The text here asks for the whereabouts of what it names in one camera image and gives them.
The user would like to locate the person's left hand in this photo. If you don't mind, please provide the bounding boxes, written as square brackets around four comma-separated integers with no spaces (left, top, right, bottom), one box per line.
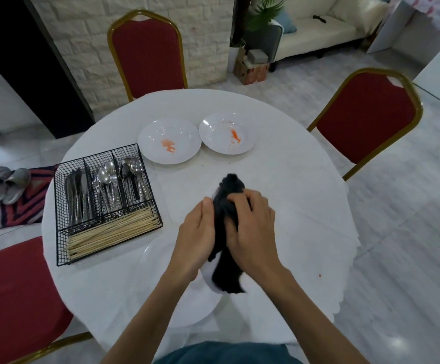
[165,197,217,289]

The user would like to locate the person's right hand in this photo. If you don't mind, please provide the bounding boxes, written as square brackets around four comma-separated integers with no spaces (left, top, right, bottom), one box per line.
[226,188,287,285]

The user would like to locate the black cleaning cloth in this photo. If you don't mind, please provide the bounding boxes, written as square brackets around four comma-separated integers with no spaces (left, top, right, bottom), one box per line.
[207,173,249,295]

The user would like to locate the white plate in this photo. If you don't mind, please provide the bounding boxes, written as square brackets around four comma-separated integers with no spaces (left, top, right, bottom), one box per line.
[198,187,249,297]
[198,112,258,155]
[138,240,225,330]
[138,118,202,165]

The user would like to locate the bundle of wooden chopsticks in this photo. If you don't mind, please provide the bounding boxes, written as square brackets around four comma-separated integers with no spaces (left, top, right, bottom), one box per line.
[66,210,162,261]

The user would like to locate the person's left forearm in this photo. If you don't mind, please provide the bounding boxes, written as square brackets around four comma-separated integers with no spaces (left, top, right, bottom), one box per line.
[100,268,200,364]

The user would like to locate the person's blue trousers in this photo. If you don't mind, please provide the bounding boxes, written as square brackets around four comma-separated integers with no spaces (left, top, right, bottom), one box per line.
[153,341,304,364]

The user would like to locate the white round tablecloth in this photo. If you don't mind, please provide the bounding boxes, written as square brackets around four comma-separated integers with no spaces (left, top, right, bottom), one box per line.
[41,88,361,345]

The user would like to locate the red gold banquet chair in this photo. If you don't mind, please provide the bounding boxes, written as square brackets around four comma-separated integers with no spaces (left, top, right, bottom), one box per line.
[107,9,189,103]
[0,237,94,364]
[306,68,424,181]

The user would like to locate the orange brown crate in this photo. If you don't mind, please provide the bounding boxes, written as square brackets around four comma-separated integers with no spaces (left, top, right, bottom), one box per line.
[242,62,270,86]

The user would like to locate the pink striped rug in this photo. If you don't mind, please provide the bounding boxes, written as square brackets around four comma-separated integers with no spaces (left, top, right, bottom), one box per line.
[0,165,60,233]

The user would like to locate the small grey box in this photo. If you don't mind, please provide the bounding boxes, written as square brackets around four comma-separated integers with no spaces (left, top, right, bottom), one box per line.
[246,49,269,65]

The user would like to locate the cream sofa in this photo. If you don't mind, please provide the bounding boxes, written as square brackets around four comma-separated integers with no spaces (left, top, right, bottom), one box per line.
[271,0,389,71]

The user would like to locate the blue cushion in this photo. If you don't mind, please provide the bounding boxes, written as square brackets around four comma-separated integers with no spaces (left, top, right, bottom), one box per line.
[279,11,297,34]

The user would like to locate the potted palm in white pot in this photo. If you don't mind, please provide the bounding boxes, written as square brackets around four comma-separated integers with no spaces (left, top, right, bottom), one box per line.
[227,0,285,74]

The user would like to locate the black wire cutlery basket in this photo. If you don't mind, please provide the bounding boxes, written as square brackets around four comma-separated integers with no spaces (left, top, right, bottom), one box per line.
[54,144,164,266]

